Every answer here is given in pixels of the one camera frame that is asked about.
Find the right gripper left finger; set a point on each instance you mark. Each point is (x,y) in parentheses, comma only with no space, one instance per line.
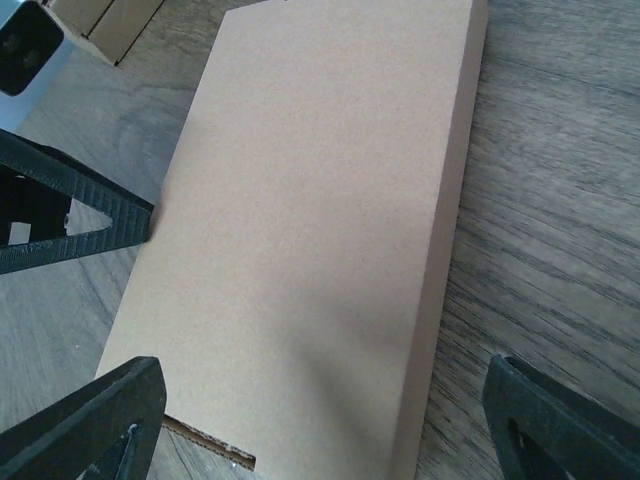
(108,429)

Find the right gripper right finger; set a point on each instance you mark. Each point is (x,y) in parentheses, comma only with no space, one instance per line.
(543,430)

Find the folded cardboard box middle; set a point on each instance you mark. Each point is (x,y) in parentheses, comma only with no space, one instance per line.
(105,28)

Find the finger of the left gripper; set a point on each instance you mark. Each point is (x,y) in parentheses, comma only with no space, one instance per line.
(20,257)
(39,183)

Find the brown cardboard box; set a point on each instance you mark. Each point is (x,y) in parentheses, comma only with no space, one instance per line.
(293,284)

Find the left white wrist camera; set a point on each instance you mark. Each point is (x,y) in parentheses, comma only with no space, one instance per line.
(34,48)

